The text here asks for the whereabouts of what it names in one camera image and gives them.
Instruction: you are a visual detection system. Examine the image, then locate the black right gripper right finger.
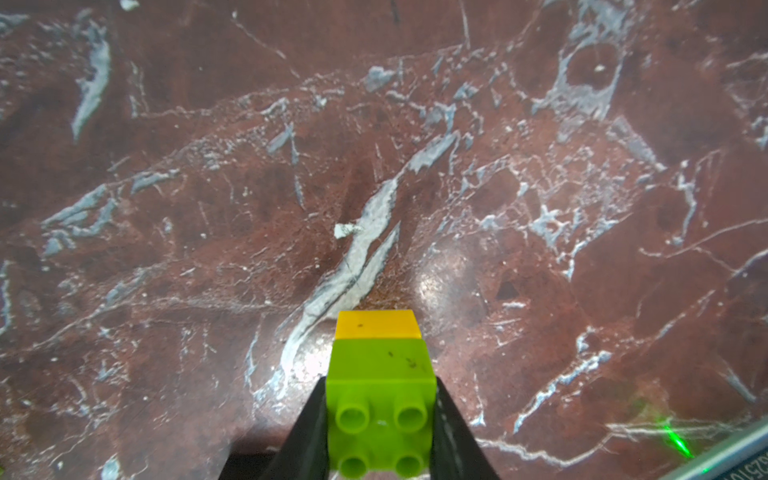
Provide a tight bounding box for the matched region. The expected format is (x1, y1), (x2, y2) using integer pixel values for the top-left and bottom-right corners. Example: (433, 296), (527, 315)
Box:
(430, 378), (500, 480)

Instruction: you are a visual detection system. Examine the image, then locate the aluminium right table rail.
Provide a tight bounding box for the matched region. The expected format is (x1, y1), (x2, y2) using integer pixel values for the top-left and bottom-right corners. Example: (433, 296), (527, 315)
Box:
(661, 417), (767, 480)

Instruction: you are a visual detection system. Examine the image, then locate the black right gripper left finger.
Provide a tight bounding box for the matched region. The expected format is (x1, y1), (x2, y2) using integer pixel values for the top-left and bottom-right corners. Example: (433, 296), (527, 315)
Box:
(218, 377), (329, 480)

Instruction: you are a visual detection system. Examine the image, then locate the green yellow lego brick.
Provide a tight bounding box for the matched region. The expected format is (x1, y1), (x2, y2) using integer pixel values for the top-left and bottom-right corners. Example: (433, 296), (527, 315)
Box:
(326, 310), (437, 479)

